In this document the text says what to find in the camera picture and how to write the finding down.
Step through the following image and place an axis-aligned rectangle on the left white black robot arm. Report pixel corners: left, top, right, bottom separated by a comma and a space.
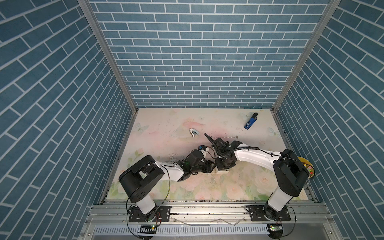
118, 149, 216, 215

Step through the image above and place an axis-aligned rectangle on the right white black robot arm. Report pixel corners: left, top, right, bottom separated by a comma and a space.
215, 144, 310, 214

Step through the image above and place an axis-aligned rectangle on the blue black stapler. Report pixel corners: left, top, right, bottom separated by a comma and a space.
244, 113, 258, 130

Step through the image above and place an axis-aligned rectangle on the yellow pen cup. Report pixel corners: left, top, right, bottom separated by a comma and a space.
298, 157, 316, 180

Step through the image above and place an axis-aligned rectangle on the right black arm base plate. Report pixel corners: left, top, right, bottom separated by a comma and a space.
245, 204, 291, 222

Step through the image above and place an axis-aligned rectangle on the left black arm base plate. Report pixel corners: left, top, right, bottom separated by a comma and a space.
128, 205, 172, 223

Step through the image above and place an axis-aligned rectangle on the aluminium front rail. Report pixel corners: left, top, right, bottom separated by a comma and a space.
85, 201, 335, 236

